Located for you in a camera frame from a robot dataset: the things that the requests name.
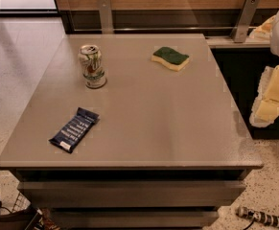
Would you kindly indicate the green and yellow sponge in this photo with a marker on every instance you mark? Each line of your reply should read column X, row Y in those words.
column 170, row 58

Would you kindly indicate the dark blue rxbar wrapper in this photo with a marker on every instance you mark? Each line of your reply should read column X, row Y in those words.
column 72, row 132

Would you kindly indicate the black and white power strip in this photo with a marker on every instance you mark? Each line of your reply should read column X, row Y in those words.
column 258, row 216

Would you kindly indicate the right metal bracket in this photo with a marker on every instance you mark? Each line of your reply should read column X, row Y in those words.
column 239, row 32

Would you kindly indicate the metal bracket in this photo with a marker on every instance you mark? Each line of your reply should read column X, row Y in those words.
column 239, row 32
column 105, row 13

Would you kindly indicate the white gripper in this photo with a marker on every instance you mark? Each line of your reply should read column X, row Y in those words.
column 266, row 108

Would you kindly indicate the white and green soda can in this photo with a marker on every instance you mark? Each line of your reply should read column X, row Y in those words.
column 90, row 58

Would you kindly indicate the dark bag with wire basket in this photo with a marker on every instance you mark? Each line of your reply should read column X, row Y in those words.
column 26, row 219

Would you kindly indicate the grey drawer cabinet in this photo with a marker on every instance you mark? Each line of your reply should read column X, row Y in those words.
column 170, row 148

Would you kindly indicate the left metal bracket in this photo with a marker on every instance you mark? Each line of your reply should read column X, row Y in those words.
column 105, row 13

